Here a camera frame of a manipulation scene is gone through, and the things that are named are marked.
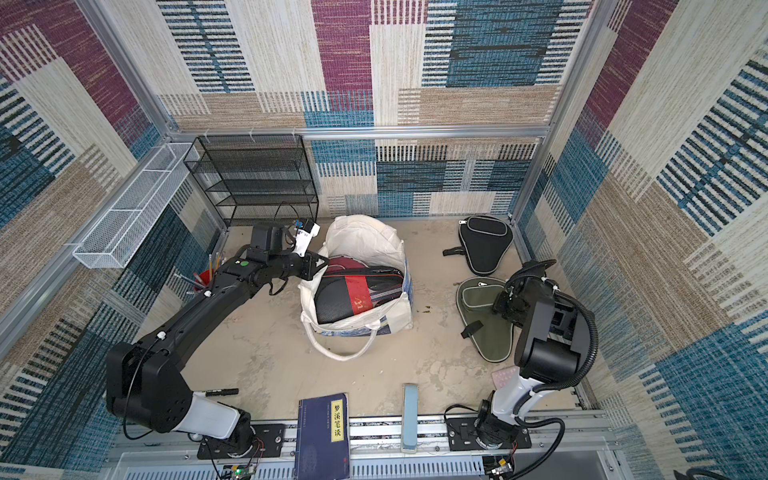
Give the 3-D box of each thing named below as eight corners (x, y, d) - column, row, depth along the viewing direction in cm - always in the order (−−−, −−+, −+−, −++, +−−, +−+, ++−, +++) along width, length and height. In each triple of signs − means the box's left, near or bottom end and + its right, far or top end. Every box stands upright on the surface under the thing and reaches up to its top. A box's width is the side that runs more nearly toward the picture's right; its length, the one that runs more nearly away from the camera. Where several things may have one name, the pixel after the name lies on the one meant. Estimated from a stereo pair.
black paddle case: (440, 259, 110) (442, 252, 106) (466, 215, 124) (468, 207, 121) (494, 282, 103) (497, 275, 100) (515, 233, 117) (518, 225, 114)
